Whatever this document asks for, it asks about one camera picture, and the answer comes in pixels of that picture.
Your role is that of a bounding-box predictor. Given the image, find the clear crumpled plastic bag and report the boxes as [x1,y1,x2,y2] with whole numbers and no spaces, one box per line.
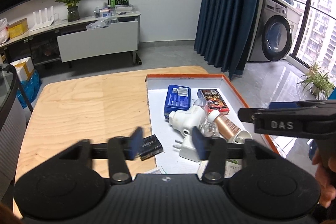
[86,18,117,30]

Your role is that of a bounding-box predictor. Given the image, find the clear glass bottle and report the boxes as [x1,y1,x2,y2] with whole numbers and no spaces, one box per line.
[203,120,220,138]

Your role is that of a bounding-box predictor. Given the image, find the white red plastic bag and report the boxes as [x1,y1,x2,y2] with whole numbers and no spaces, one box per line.
[0,18,9,43]

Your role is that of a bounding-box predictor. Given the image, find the orange rimmed cardboard box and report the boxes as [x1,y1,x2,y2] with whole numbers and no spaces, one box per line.
[145,74,280,180]

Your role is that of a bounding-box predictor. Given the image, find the brown bottle white cap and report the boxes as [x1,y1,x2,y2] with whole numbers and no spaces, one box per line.
[207,110,243,140]

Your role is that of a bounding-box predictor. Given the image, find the white plug charger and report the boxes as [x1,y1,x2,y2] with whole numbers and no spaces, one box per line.
[172,135,201,162]

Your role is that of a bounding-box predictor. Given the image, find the round black glass table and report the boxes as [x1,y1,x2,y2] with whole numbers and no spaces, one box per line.
[0,64,34,188]

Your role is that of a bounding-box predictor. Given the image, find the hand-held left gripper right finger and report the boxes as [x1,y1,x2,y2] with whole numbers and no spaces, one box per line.
[192,126,281,185]

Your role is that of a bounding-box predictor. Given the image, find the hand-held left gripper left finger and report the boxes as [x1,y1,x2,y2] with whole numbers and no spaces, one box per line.
[56,126,144,185]

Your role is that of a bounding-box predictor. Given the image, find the white yellow cardboard box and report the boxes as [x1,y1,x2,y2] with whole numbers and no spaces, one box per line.
[10,56,35,81]

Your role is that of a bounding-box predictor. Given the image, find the person's right hand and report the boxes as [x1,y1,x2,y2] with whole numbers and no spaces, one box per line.
[312,148,336,209]

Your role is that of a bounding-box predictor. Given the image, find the clear plastic organizer boxes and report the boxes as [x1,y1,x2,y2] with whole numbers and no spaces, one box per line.
[94,5,135,17]

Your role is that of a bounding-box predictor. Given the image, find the small black box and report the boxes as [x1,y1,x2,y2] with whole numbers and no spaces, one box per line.
[138,135,163,161]

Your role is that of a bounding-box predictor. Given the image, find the white plug-in vaporizer top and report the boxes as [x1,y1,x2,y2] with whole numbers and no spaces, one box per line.
[227,130,253,144]

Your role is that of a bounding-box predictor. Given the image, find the dark blue curtain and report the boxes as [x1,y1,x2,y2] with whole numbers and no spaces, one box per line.
[194,0,264,80]

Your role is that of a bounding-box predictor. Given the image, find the small white carton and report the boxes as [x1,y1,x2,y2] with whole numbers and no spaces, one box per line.
[198,160,243,178]

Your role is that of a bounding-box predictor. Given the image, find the long television cabinet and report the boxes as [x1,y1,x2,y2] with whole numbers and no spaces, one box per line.
[0,11,142,68]

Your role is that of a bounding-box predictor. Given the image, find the blue plastic bag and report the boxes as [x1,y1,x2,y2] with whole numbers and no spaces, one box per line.
[16,72,42,109]

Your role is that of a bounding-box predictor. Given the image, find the blue tin box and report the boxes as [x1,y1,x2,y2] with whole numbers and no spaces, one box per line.
[163,84,192,119]

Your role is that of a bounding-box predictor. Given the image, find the white plug-in vaporizer green button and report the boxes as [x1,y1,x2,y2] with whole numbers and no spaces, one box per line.
[168,105,206,135]

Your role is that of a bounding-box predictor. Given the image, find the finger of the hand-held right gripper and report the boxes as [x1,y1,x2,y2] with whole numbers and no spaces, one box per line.
[238,107,271,124]
[268,100,336,109]

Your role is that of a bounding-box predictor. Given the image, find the colourful playing card box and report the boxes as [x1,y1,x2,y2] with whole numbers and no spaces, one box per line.
[197,88,230,115]

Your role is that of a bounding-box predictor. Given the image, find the white drawer front panel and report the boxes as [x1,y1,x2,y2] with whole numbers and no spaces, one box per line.
[57,21,139,63]

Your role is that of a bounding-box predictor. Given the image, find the white router with antennas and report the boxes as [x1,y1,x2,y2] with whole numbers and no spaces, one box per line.
[30,6,55,31]

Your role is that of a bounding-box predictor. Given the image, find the potted spider plant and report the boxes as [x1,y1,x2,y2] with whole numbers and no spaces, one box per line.
[297,61,335,100]

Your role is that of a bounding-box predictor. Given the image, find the silver front-load washing machine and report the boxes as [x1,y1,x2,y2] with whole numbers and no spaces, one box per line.
[248,0,294,63]

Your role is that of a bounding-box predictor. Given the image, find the laundry countertop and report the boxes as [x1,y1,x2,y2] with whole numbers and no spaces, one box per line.
[260,0,302,22]

